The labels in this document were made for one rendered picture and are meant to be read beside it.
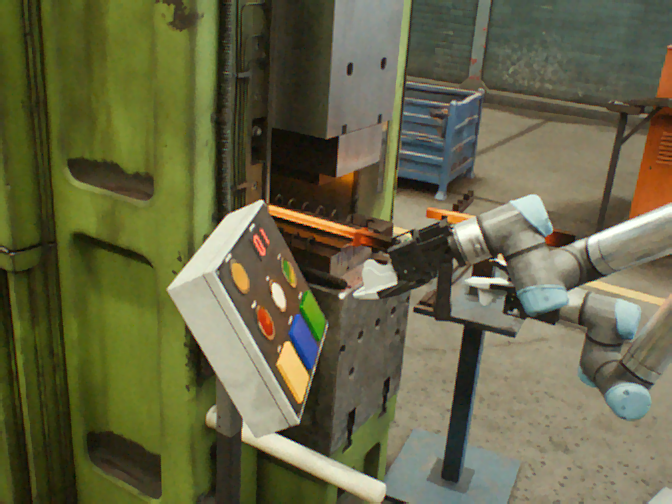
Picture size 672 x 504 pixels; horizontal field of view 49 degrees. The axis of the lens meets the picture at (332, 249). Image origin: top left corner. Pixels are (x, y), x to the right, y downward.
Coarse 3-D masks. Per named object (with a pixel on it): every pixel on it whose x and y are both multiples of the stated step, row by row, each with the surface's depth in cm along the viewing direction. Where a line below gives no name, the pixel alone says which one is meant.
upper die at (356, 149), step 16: (272, 128) 167; (368, 128) 169; (272, 144) 169; (288, 144) 166; (304, 144) 164; (320, 144) 162; (336, 144) 159; (352, 144) 164; (368, 144) 171; (272, 160) 170; (288, 160) 168; (304, 160) 165; (320, 160) 163; (336, 160) 161; (352, 160) 166; (368, 160) 173; (336, 176) 162
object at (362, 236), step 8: (272, 208) 190; (280, 208) 191; (288, 216) 186; (296, 216) 185; (304, 216) 186; (312, 224) 183; (320, 224) 182; (328, 224) 182; (336, 224) 182; (344, 232) 178; (352, 232) 177; (360, 232) 176; (368, 232) 177; (360, 240) 177; (368, 240) 176; (376, 240) 175; (384, 240) 173; (376, 248) 175; (384, 248) 174
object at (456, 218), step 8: (432, 208) 208; (432, 216) 206; (440, 216) 205; (456, 216) 203; (464, 216) 203; (472, 216) 203; (552, 232) 194; (560, 232) 193; (568, 232) 193; (576, 232) 193; (552, 240) 195; (560, 240) 194; (568, 240) 193
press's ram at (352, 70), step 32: (288, 0) 150; (320, 0) 146; (352, 0) 149; (384, 0) 160; (288, 32) 152; (320, 32) 148; (352, 32) 152; (384, 32) 164; (288, 64) 154; (320, 64) 150; (352, 64) 156; (384, 64) 168; (288, 96) 157; (320, 96) 152; (352, 96) 159; (384, 96) 171; (288, 128) 159; (320, 128) 154; (352, 128) 162
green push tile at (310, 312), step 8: (304, 296) 135; (304, 304) 132; (312, 304) 136; (304, 312) 131; (312, 312) 135; (320, 312) 138; (312, 320) 133; (320, 320) 137; (312, 328) 132; (320, 328) 135; (320, 336) 134
